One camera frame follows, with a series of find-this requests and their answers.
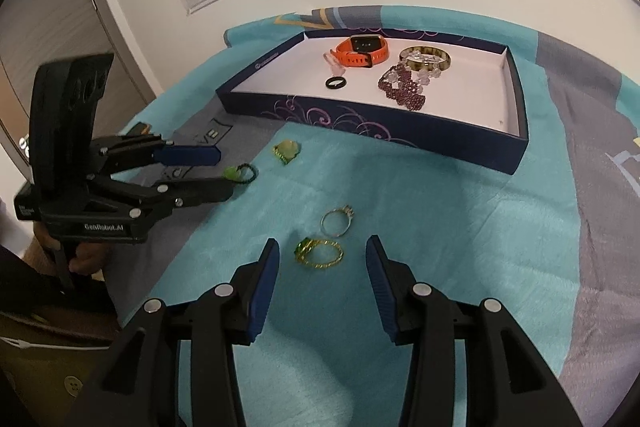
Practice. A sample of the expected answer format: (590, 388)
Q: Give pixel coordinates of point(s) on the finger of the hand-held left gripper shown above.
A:
(200, 193)
(190, 154)

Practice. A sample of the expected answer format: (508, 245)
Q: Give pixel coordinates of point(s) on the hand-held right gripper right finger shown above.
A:
(382, 292)

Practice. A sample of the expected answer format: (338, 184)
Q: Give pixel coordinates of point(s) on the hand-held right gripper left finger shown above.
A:
(262, 292)

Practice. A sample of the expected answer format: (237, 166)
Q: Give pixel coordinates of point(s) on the dark blue shallow box tray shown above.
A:
(300, 82)

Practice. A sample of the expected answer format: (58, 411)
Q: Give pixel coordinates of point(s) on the black round pendant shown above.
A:
(335, 83)

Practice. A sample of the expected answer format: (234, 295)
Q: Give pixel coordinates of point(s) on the pale pink pendant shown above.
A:
(336, 68)

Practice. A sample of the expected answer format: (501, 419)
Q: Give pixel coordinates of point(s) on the amber green bangle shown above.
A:
(445, 59)

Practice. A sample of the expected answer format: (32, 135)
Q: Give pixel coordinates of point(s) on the person's left forearm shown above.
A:
(30, 292)

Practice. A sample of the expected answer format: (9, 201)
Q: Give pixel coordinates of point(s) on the person's left hand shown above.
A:
(87, 257)

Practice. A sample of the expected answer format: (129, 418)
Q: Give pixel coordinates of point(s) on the pale green jade pendant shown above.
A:
(287, 150)

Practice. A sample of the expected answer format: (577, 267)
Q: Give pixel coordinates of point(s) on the grey wooden door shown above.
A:
(50, 7)

